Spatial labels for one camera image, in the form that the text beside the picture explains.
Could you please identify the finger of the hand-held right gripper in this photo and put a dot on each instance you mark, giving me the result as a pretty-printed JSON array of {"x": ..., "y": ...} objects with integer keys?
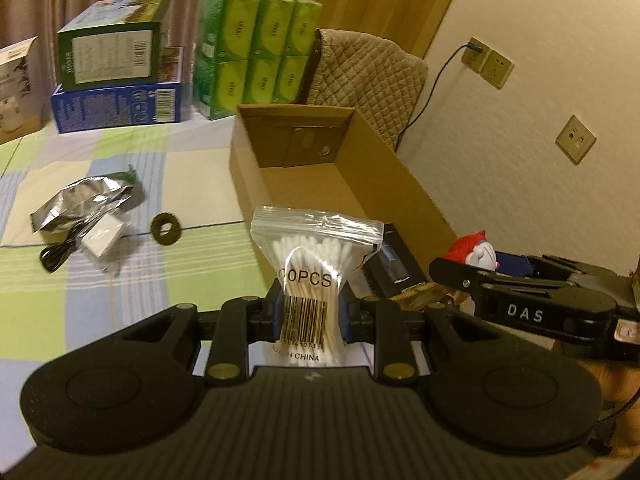
[
  {"x": 550, "y": 270},
  {"x": 460, "y": 277}
]

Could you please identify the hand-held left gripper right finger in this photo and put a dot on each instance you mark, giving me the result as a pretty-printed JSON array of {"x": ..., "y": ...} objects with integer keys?
[{"x": 347, "y": 320}]

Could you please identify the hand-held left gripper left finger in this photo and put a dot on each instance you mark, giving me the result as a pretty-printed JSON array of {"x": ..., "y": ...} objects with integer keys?
[{"x": 272, "y": 320}]

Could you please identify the red white cat figurine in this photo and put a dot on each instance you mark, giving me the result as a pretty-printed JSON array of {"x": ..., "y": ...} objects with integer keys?
[{"x": 480, "y": 255}]

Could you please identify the black product box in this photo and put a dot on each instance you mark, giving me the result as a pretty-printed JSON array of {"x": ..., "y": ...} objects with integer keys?
[{"x": 395, "y": 260}]

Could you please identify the bag of cotton swabs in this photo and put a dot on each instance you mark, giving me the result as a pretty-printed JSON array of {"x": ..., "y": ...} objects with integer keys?
[{"x": 310, "y": 255}]

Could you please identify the cardboard box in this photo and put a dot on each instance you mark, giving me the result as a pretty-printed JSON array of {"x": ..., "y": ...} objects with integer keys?
[{"x": 320, "y": 185}]

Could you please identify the brown hair scrunchie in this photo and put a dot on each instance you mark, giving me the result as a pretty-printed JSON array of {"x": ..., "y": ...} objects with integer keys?
[{"x": 156, "y": 232}]

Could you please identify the white charger block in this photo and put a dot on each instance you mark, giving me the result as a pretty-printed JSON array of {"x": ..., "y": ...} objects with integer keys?
[{"x": 102, "y": 242}]

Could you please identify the silver foil bag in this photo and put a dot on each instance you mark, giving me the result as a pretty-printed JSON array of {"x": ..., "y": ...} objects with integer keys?
[{"x": 75, "y": 200}]

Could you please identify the person's right hand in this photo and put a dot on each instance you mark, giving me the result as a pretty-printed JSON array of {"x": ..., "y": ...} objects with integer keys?
[{"x": 617, "y": 377}]

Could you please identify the quilted beige chair back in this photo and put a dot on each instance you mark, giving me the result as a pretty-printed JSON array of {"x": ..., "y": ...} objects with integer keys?
[{"x": 365, "y": 80}]

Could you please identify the stack of green tissue packs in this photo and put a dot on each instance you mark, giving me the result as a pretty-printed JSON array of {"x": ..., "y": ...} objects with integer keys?
[{"x": 250, "y": 50}]

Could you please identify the blue printed carton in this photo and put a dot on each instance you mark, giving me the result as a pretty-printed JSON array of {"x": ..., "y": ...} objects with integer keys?
[{"x": 100, "y": 110}]

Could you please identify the green printed carton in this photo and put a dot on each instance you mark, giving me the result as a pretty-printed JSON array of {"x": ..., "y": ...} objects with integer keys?
[{"x": 105, "y": 55}]

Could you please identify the white humidifier carton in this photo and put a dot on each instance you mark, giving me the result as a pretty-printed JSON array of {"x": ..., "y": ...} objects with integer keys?
[{"x": 17, "y": 90}]

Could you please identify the beige wall socket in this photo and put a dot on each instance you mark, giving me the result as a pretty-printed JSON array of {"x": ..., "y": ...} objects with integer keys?
[
  {"x": 576, "y": 140},
  {"x": 500, "y": 71}
]

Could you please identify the wall socket with plug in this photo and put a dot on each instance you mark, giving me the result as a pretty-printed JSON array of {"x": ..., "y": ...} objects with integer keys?
[{"x": 472, "y": 57}]

